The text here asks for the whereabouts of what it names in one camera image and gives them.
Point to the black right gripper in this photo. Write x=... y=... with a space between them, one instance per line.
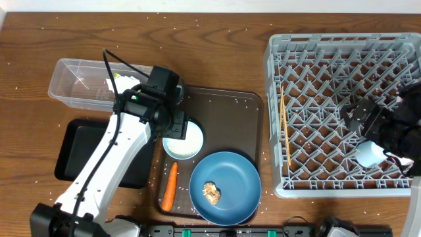
x=380 y=116

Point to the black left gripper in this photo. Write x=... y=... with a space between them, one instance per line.
x=179 y=124

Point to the light blue cup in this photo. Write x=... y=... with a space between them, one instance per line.
x=369 y=154

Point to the white tissue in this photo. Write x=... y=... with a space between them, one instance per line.
x=125 y=82

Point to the orange carrot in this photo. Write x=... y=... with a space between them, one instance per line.
x=170 y=192

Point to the pink cup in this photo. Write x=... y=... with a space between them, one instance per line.
x=404 y=161

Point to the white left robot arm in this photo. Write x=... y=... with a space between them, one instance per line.
x=82 y=209

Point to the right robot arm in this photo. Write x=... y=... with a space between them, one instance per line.
x=411 y=95

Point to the black waste tray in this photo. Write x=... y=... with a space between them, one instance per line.
x=81 y=139

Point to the grey dishwasher rack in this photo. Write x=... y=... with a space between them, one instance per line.
x=321 y=73

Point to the light blue rice bowl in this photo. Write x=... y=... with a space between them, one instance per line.
x=187 y=148

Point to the clear plastic bin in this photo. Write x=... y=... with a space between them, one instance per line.
x=84 y=84

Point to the brown mushroom food scrap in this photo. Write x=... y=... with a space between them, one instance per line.
x=211 y=193

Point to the dark brown serving tray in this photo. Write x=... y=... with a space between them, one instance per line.
x=230 y=120

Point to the wooden chopstick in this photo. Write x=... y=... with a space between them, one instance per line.
x=286 y=137
x=281 y=111

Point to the blue plate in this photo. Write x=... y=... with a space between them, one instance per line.
x=238 y=182

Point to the black rail with green clips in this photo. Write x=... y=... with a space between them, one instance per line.
x=208 y=231

